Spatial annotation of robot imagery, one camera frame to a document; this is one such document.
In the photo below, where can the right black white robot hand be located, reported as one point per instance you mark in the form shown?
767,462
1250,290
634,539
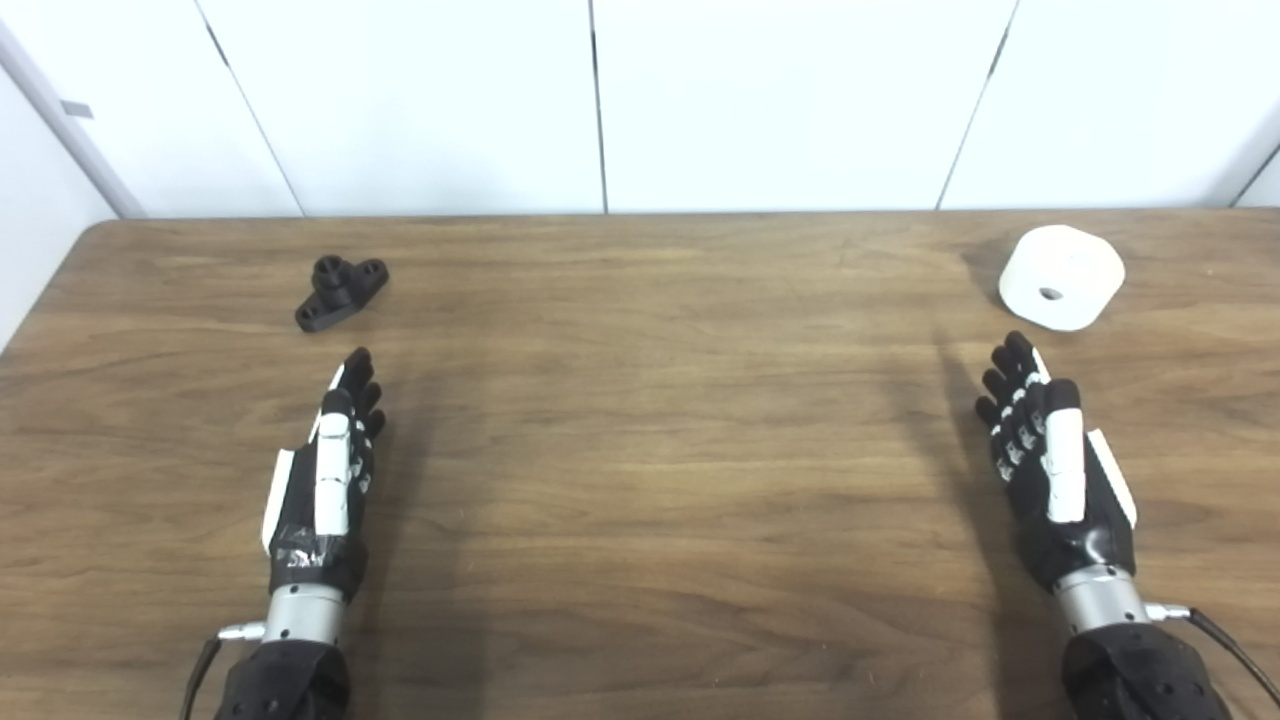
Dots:
1065,470

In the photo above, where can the round white piece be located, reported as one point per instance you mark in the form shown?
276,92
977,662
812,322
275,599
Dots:
1060,265

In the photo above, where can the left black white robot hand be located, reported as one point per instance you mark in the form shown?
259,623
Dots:
332,480

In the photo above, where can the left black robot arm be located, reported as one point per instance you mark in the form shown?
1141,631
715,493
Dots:
290,670

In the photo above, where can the black flanged holder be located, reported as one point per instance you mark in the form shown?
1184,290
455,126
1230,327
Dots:
338,295

